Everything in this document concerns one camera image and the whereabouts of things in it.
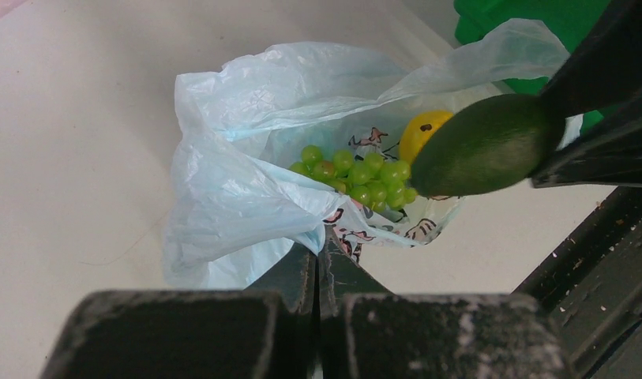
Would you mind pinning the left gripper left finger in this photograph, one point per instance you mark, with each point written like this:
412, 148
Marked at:
263, 331

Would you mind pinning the yellow fake pear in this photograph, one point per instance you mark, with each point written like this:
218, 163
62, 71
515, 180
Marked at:
418, 131

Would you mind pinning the dark green fake avocado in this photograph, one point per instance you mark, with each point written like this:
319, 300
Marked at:
491, 145

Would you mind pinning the green fake grapes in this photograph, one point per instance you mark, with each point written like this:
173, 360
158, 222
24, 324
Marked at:
371, 179

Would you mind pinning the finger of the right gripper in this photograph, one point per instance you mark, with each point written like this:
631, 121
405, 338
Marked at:
606, 68
609, 154

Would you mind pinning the light blue plastic bag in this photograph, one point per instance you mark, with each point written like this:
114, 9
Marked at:
239, 209

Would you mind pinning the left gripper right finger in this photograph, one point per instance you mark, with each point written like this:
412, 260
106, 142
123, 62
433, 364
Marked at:
366, 331

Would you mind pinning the green plastic tray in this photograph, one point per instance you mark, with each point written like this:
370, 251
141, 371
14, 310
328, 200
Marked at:
522, 43

